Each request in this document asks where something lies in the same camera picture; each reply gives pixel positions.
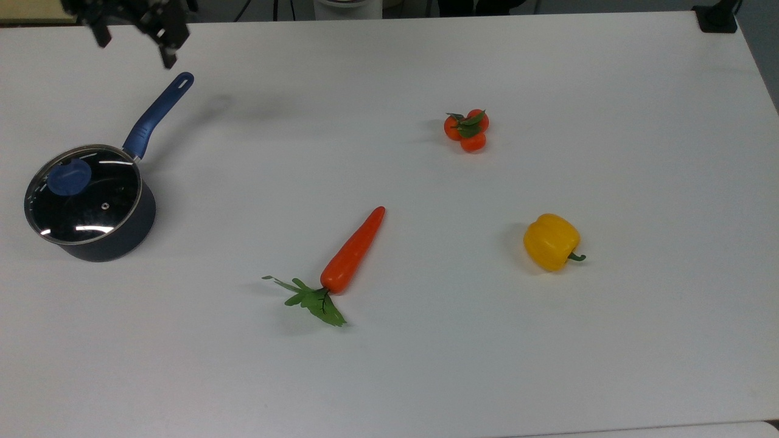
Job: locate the yellow toy bell pepper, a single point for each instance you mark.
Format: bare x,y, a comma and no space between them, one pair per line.
549,241

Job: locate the orange toy carrot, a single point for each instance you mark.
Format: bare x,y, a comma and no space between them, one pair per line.
353,250

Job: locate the glass lid with blue knob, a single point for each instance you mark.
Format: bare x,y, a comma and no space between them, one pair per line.
85,201

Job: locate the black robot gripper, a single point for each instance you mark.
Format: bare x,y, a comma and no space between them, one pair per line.
131,9

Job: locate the black table clamp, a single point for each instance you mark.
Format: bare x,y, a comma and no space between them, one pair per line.
716,18

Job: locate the yellow wooden side table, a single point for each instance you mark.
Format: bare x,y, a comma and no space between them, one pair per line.
33,11

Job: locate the toy tomato cluster with leaves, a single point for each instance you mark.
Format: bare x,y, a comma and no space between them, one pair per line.
467,130

